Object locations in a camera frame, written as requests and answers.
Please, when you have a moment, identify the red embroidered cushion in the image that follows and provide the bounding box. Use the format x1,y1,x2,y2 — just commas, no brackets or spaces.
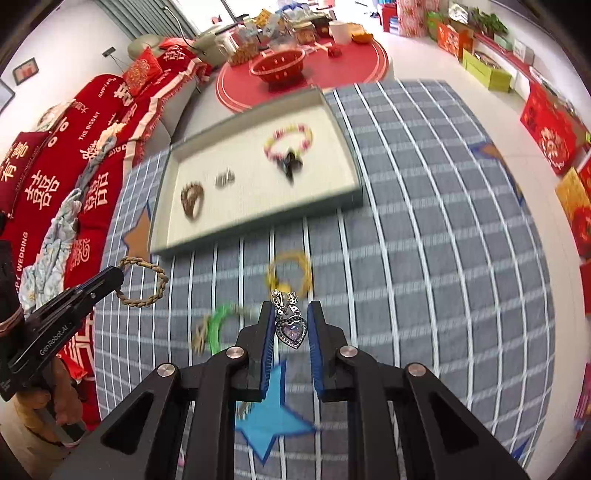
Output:
123,47,162,97

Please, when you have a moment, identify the orange gift box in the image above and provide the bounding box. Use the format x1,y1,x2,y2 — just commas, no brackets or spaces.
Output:
437,22,474,61

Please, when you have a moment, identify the silver heart pendant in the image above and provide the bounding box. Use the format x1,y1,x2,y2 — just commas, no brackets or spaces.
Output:
214,169,235,189
270,289,308,350

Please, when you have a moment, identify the red colander bowl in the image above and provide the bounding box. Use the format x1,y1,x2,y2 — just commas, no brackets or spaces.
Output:
250,49,307,87

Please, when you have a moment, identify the glass jar of nuts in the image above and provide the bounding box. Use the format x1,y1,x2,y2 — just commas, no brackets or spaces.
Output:
228,25,259,66

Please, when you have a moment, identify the green jewelry tray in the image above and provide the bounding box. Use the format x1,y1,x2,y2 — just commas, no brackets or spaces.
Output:
148,88,363,256

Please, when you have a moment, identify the black hair claw clip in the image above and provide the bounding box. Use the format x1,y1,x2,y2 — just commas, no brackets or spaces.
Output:
276,150,303,184

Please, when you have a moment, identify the green translucent bangle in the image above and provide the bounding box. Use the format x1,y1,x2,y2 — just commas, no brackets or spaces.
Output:
191,303,252,355

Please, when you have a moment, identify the person's left hand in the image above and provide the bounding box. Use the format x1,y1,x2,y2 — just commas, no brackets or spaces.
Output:
11,358,82,443

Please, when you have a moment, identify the white mug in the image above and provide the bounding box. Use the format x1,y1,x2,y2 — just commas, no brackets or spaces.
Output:
329,20,352,45

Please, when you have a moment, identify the lime green box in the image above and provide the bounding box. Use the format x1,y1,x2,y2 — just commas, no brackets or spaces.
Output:
462,50,512,93

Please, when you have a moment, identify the braided tan rope bracelet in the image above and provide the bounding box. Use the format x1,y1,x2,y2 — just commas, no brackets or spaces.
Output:
115,256,170,309

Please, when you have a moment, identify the grey twisted cloth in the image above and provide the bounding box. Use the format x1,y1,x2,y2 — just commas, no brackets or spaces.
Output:
18,134,116,317

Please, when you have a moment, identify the red floral gift box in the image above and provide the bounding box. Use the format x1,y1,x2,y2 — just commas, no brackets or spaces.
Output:
397,0,440,38

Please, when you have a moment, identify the round red coffee table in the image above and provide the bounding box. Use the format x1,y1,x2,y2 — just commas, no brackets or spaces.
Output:
215,41,389,112

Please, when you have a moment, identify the yellow cord bead bracelet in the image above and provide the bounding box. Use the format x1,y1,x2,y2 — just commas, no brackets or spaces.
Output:
265,250,316,300

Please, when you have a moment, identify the sofa with red cover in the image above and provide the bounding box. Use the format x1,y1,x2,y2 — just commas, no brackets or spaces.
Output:
0,34,223,432

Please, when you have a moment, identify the brown spiral hair tie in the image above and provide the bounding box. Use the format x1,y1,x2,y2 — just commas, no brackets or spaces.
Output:
179,181,205,221

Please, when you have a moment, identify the pink yellow bead bracelet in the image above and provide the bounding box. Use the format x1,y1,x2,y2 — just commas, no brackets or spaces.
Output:
262,123,315,163

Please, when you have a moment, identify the grey checked star tablecloth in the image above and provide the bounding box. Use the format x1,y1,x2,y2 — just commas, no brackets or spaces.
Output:
95,80,555,464

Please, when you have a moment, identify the potted green plant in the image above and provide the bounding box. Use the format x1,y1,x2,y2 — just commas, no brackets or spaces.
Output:
472,8,508,39

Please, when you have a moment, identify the red festive gift box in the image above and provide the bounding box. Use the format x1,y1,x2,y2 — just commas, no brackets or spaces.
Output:
521,81,587,175

